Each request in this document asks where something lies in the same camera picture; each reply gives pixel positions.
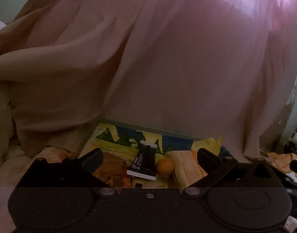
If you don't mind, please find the white orange cracker pack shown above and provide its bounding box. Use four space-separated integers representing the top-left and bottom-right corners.
166 150 207 188

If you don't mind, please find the orange brown snack packet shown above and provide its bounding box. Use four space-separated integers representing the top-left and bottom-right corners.
93 152 132 188

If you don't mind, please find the orange round candy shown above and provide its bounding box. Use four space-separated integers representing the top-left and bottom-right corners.
157 158 175 177

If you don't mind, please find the black snack bar wrapper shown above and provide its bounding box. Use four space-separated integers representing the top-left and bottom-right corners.
126 140 157 180

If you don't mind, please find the yellow paper tray lining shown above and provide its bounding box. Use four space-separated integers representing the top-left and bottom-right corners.
89 123 223 160

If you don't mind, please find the grey cardboard tray box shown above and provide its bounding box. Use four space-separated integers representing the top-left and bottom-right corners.
82 123 230 189

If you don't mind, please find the pink floral bedspread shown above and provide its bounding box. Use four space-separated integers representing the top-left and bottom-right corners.
0 145 297 233

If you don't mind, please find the pink curtain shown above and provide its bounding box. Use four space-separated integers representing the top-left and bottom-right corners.
0 0 297 159

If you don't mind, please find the pink quilt pile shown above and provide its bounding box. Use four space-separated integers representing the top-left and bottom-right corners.
0 16 18 175

